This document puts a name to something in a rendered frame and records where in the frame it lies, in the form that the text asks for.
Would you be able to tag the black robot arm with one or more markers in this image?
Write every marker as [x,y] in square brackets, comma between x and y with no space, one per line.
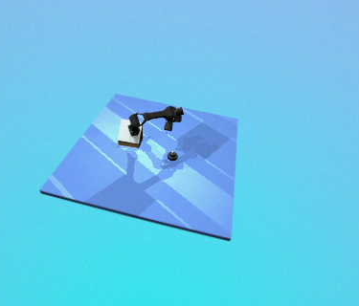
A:
[168,113]

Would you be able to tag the grey round pedestal with silver shaft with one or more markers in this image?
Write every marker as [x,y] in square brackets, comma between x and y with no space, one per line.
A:
[172,156]

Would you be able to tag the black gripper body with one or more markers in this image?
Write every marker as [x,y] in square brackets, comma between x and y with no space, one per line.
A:
[169,125]

